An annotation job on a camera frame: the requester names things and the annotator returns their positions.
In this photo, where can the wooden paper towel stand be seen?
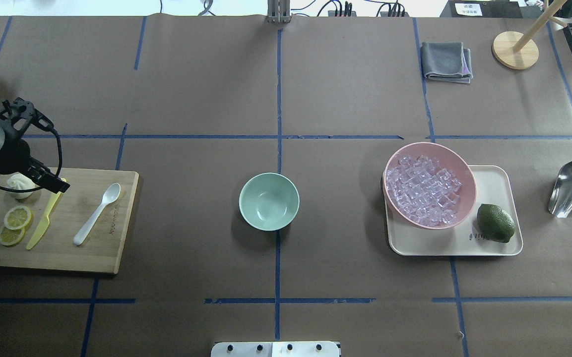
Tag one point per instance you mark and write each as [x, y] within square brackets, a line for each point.
[517, 50]

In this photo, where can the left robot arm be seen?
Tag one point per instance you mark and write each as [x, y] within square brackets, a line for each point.
[53, 131]

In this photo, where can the aluminium frame post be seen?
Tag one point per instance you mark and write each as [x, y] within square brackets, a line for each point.
[279, 11]

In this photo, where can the beige plastic tray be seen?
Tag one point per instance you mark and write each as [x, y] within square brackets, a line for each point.
[465, 239]

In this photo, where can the clear ice cubes pile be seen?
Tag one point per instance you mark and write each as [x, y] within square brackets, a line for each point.
[423, 190]

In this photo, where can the green lime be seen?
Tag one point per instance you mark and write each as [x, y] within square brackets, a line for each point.
[495, 223]

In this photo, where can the grey folded cloth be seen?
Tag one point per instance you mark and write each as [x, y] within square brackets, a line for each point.
[448, 62]

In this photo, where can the white plastic spoon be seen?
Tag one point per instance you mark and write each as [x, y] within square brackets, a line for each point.
[110, 195]

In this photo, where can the yellow plastic knife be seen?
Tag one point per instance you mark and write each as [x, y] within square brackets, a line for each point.
[44, 221]

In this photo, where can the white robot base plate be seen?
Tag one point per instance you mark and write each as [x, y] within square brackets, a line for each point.
[277, 349]

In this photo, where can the lemon slice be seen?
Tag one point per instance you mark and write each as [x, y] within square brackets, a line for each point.
[11, 237]
[17, 217]

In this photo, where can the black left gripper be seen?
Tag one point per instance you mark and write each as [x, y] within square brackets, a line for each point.
[16, 150]

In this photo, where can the pink bowl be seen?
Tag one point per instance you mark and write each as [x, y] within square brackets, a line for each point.
[449, 160]

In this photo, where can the mint green bowl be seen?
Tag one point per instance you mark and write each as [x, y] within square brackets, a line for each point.
[269, 201]

